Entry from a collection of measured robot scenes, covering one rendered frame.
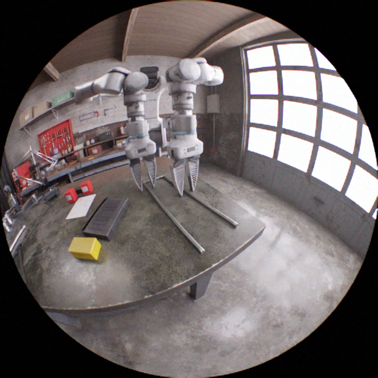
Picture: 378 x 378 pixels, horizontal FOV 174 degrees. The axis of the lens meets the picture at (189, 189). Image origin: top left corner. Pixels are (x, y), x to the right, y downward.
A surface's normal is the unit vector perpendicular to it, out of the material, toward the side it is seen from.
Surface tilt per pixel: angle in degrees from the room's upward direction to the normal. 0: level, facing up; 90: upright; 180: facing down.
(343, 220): 90
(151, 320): 0
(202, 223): 0
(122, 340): 0
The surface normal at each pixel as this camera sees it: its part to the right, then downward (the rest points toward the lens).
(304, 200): -0.87, 0.28
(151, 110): 0.30, 0.82
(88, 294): -0.04, -0.86
